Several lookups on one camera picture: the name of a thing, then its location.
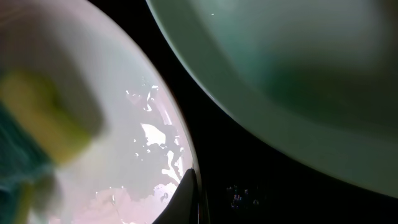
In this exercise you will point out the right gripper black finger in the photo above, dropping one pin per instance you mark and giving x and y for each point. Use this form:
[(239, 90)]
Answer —
[(183, 206)]

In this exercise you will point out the white plate with stain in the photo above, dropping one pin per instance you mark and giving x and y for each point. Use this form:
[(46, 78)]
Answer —
[(131, 169)]

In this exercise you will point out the green yellow sponge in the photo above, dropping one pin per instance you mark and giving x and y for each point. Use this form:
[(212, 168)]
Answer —
[(38, 134)]

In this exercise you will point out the round black serving tray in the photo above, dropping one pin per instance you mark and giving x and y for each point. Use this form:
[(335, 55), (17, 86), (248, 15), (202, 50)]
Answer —
[(245, 180)]

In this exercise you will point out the mint plate right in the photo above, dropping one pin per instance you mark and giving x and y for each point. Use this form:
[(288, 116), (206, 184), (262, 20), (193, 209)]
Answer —
[(316, 80)]

